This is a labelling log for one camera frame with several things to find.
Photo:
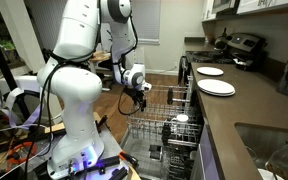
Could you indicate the white bowl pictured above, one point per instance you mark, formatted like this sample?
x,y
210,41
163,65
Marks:
x,y
267,175

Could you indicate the white box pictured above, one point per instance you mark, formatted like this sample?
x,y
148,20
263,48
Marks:
x,y
20,83

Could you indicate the small white plate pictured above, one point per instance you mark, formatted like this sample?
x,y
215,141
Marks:
x,y
210,71

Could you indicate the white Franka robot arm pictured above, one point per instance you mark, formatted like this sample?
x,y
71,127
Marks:
x,y
80,90

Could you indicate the grey window blind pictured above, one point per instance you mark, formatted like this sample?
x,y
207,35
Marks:
x,y
148,20

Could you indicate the white upper cabinet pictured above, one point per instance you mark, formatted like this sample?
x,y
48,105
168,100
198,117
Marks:
x,y
209,10
270,5

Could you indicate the black kettle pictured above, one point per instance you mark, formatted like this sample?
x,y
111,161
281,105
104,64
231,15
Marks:
x,y
221,43

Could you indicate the grey dishwasher door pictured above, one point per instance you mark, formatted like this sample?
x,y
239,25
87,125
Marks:
x,y
140,156

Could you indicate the steel kitchen sink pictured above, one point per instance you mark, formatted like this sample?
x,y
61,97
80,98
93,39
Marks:
x,y
260,140

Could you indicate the black microwave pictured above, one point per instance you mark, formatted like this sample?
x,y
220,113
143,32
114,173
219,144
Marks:
x,y
224,6

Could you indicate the black stand pole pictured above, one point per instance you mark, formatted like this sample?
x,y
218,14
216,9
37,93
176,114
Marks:
x,y
4,71

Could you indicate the small green plant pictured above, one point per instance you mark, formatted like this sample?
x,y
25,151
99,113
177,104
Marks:
x,y
7,46

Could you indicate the white storage cabinet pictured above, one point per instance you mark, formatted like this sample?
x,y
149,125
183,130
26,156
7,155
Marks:
x,y
140,56

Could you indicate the wooden desk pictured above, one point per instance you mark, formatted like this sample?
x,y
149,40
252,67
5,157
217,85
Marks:
x,y
99,56

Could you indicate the metal robot table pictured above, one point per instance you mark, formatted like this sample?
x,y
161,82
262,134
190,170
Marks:
x,y
112,146

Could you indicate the glass pitcher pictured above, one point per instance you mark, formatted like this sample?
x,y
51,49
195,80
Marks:
x,y
285,160

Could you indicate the small black clamp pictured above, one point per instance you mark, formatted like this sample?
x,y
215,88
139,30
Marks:
x,y
101,124

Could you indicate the white mug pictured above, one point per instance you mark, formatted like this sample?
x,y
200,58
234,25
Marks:
x,y
182,118

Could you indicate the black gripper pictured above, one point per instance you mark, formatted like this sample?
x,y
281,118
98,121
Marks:
x,y
135,94

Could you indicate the white lower cabinet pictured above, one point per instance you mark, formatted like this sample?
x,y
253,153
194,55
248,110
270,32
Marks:
x,y
205,156

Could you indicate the black tumbler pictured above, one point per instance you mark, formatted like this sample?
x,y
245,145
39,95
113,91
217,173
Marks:
x,y
170,96
166,133

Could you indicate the stack of white plates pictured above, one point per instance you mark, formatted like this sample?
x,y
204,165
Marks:
x,y
215,87

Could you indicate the wooden board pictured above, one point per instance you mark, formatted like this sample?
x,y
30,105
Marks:
x,y
59,127

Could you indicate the black stove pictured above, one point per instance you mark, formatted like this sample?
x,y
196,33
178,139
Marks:
x,y
200,56

